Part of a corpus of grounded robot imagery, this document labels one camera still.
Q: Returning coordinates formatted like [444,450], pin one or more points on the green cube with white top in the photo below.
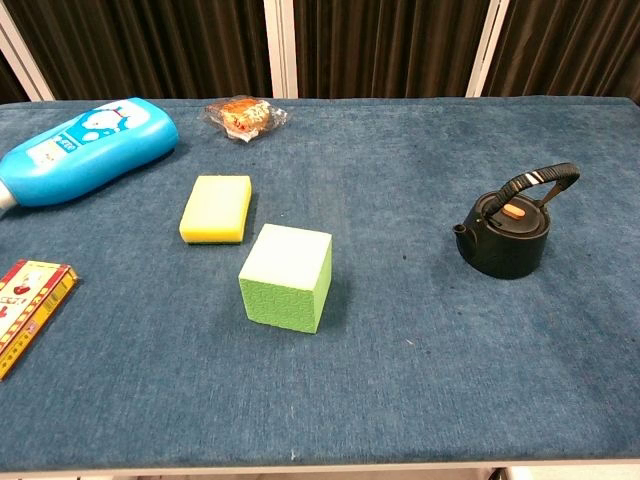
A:
[285,285]

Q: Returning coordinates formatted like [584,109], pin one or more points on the yellow sponge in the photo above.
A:
[215,210]

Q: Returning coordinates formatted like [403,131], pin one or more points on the blue tablecloth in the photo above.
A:
[380,350]

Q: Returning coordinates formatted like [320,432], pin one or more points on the wrapped pastry in clear plastic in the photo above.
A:
[245,116]

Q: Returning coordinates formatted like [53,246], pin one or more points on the blue plastic bottle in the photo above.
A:
[95,150]

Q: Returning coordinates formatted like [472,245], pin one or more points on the dark brown curtain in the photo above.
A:
[160,45]

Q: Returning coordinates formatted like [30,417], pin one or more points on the red and yellow flat box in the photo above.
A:
[30,305]

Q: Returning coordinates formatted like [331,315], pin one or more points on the white frame post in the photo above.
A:
[484,47]
[22,55]
[281,47]

